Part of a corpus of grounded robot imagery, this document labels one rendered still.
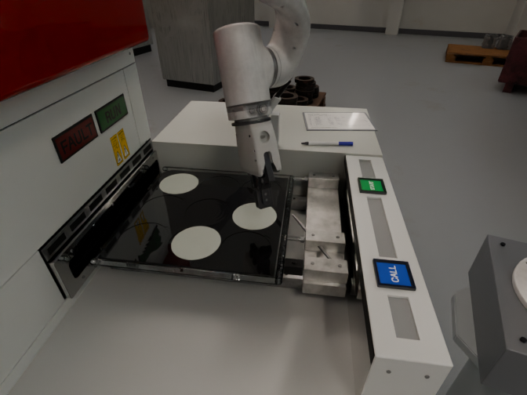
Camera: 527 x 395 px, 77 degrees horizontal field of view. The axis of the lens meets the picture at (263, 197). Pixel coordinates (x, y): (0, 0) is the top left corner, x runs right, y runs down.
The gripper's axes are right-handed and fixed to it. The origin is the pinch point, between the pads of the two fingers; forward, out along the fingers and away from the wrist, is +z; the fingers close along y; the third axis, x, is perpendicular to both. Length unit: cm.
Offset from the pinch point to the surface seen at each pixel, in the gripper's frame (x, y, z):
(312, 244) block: -6.6, -5.8, 10.8
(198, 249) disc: 14.7, 2.4, 7.5
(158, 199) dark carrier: 17.8, 22.4, 0.4
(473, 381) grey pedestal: -28, -26, 42
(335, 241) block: -10.4, -8.4, 10.5
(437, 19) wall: -767, 556, -137
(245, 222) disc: 2.9, 5.7, 6.3
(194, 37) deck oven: -103, 378, -104
